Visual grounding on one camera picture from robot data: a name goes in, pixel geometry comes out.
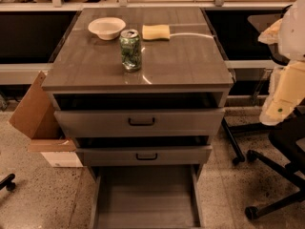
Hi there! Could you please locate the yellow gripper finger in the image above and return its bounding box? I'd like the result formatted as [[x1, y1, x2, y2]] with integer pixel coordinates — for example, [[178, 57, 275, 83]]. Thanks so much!
[[258, 19, 282, 45], [259, 62, 305, 126]]

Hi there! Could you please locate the green soda can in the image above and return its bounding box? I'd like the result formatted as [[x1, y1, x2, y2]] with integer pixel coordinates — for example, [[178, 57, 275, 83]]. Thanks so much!
[[119, 29, 142, 72]]

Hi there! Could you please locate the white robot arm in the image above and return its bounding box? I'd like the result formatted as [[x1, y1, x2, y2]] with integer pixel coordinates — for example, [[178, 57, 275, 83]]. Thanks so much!
[[258, 0, 305, 126]]

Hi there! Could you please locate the grey drawer cabinet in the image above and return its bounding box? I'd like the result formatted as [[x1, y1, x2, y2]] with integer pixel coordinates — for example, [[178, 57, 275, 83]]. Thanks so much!
[[43, 8, 234, 170]]

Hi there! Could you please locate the top grey drawer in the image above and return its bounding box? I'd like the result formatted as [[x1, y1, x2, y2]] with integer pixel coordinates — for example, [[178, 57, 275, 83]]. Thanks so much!
[[54, 108, 224, 137]]

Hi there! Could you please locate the bottom grey open drawer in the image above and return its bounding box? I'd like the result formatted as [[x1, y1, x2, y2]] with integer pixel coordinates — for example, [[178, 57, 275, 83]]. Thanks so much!
[[90, 165, 204, 229]]

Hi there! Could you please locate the middle grey drawer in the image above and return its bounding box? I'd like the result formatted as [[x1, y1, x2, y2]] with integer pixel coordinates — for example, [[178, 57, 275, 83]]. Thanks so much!
[[76, 145, 212, 167]]

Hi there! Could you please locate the black office chair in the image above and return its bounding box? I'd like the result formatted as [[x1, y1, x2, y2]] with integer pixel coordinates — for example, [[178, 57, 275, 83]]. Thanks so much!
[[222, 105, 305, 221]]

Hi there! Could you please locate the yellow sponge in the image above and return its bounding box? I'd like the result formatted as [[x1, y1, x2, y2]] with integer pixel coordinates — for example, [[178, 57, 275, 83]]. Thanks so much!
[[142, 25, 170, 40]]

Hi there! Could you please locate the white bowl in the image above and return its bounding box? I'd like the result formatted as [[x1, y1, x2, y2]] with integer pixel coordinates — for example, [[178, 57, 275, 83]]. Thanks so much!
[[88, 17, 126, 40]]

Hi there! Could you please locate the brown cardboard box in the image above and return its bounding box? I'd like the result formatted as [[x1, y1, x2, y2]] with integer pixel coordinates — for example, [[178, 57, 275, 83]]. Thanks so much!
[[9, 72, 75, 152]]

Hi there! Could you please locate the black chair caster left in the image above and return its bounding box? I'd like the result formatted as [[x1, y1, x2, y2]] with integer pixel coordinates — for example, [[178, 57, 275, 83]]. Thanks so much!
[[0, 174, 15, 191]]

